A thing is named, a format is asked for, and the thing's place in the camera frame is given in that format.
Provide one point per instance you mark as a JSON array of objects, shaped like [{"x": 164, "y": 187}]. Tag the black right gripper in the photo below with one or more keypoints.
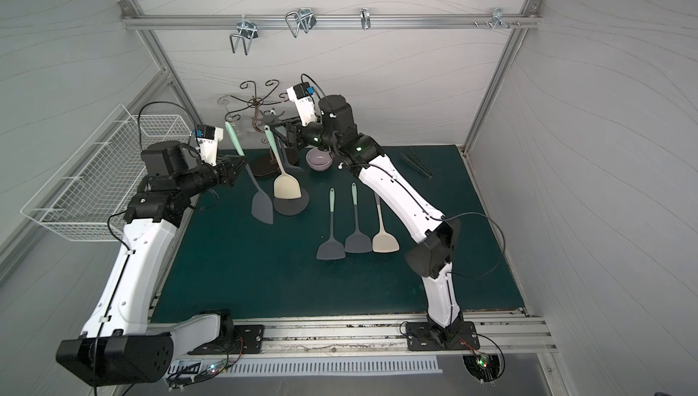
[{"x": 294, "y": 134}]

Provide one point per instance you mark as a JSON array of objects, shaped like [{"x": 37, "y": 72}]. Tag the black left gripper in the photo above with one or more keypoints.
[{"x": 226, "y": 170}]

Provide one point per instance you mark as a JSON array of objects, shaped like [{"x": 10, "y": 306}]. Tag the green handled grey spoon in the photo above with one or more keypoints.
[{"x": 262, "y": 207}]

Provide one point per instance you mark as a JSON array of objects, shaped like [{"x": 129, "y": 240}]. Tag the green handled beige spoon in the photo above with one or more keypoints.
[{"x": 286, "y": 186}]

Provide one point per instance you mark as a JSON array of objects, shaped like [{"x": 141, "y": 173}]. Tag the green handled grey spatula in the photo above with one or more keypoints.
[{"x": 331, "y": 249}]

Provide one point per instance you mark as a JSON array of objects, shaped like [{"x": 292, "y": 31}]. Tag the green handled grey turner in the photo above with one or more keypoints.
[{"x": 357, "y": 242}]

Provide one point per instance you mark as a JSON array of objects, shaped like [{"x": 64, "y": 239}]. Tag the grey handled beige spatula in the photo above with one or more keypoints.
[{"x": 383, "y": 242}]

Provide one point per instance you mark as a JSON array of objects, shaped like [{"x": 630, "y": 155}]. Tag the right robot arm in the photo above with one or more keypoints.
[{"x": 327, "y": 122}]

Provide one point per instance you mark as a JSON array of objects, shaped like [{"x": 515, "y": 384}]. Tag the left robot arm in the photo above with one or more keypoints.
[{"x": 115, "y": 346}]

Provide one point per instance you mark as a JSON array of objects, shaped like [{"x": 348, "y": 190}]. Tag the grey utensil rack stand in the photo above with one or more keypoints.
[{"x": 286, "y": 207}]

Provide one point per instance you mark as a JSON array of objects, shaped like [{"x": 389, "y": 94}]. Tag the lilac ceramic bowl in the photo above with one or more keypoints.
[{"x": 319, "y": 160}]

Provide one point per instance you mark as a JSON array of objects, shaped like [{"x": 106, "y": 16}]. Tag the clear wine glass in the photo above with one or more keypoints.
[{"x": 232, "y": 114}]

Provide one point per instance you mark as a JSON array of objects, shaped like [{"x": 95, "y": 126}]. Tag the bronze swirl mug tree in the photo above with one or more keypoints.
[{"x": 257, "y": 106}]

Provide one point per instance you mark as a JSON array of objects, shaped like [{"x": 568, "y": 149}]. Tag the black tongs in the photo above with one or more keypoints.
[{"x": 411, "y": 159}]

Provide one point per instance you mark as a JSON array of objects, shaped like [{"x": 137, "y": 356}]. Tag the triangular metal hook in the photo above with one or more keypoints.
[{"x": 300, "y": 20}]

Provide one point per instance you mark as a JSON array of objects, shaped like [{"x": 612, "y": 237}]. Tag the double prong metal hook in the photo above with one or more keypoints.
[{"x": 242, "y": 39}]

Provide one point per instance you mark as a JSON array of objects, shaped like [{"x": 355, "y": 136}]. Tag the small metal clip hook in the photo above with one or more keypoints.
[{"x": 365, "y": 19}]

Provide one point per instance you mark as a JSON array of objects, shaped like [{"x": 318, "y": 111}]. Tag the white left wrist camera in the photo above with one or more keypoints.
[{"x": 207, "y": 139}]

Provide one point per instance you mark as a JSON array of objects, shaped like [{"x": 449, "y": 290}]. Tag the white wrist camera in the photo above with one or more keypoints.
[
  {"x": 207, "y": 139},
  {"x": 302, "y": 96}
]

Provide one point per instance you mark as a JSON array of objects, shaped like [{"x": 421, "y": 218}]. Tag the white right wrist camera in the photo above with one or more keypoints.
[{"x": 302, "y": 96}]

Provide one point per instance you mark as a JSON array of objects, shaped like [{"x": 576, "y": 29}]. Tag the white wire basket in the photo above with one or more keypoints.
[{"x": 81, "y": 200}]

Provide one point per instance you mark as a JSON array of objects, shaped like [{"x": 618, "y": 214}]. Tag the aluminium top rail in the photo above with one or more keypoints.
[{"x": 325, "y": 22}]

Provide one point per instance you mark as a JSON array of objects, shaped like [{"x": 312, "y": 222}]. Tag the metal wall hook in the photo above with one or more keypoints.
[{"x": 497, "y": 21}]

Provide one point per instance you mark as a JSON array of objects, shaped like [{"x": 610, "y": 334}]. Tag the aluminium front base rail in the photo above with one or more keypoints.
[{"x": 386, "y": 334}]

